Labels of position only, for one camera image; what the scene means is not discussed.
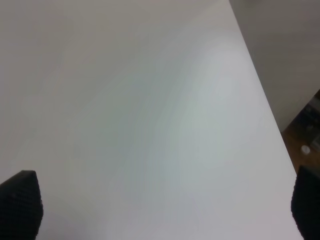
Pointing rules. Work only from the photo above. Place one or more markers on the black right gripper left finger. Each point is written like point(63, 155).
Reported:
point(21, 207)

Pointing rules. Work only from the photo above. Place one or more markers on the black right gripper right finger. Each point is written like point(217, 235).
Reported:
point(305, 202)

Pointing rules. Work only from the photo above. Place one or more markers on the dark equipment beside table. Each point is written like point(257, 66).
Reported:
point(305, 127)

